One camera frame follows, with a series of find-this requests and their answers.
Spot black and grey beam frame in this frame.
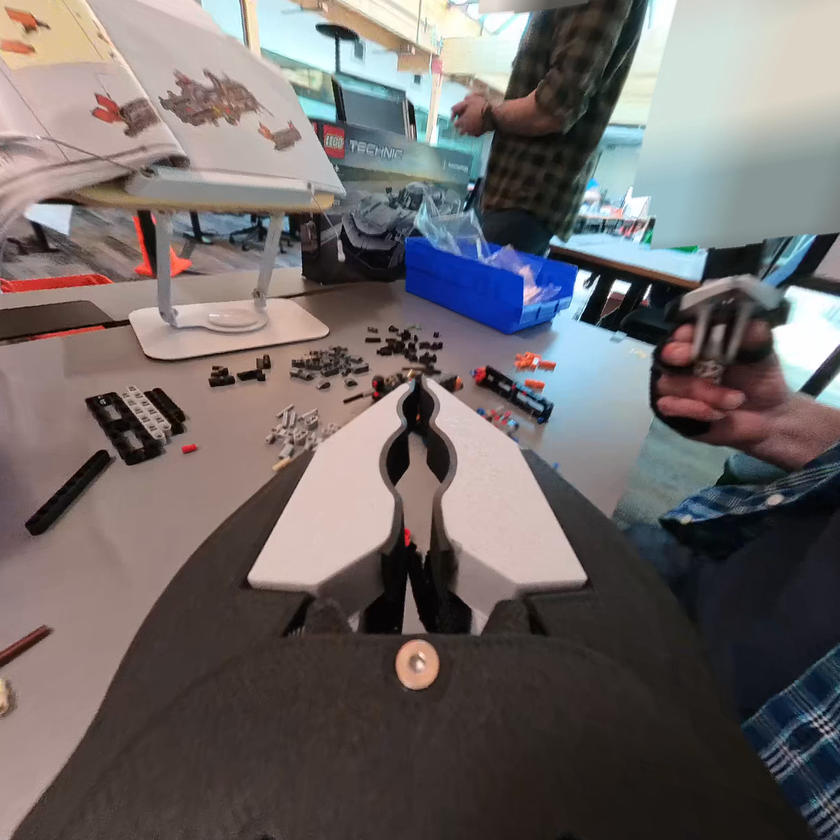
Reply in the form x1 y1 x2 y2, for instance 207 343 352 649
85 386 188 467

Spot black lego set box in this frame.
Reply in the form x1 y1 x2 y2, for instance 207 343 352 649
301 118 487 284

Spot white book stand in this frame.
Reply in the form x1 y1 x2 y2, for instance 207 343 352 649
75 165 343 362

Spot pile of black lego pins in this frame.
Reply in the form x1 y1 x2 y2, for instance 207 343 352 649
364 323 444 368

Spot black beam with red pins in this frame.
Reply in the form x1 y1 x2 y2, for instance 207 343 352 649
469 365 555 424

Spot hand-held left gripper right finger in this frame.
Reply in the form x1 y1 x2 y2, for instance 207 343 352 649
420 377 589 634

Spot brown lego axle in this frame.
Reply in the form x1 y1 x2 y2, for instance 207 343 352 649
0 625 53 667

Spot person's right forearm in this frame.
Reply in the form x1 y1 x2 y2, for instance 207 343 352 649
659 392 840 573

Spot long black lego beam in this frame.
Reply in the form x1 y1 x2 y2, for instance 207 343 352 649
25 449 114 536

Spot office chair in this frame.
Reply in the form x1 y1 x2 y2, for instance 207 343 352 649
226 211 294 253

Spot background wooden table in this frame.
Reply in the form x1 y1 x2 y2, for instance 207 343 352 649
548 238 706 326

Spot person's leg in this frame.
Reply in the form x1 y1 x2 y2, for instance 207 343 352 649
613 453 782 592

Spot pile of dark grey connectors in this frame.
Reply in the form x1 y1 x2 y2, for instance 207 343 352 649
290 346 370 389

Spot person's right hand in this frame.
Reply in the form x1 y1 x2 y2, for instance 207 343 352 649
650 323 799 471

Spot clear plastic bags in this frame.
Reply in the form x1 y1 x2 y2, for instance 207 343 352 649
413 190 565 306

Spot orange traffic cone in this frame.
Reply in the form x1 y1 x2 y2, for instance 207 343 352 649
133 213 193 278

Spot black flat panel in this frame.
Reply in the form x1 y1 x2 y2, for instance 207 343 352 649
0 301 116 342

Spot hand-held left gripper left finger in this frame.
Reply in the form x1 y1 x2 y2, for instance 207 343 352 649
247 379 421 632

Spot pile of light grey connectors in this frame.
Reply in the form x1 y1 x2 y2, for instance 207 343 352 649
264 403 342 460

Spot blue storage bin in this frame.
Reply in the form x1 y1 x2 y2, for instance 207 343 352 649
405 236 578 334

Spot orange plastic bar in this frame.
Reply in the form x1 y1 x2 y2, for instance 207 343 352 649
0 274 114 294

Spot lego instruction book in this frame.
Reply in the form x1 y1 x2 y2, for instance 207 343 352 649
0 0 347 227

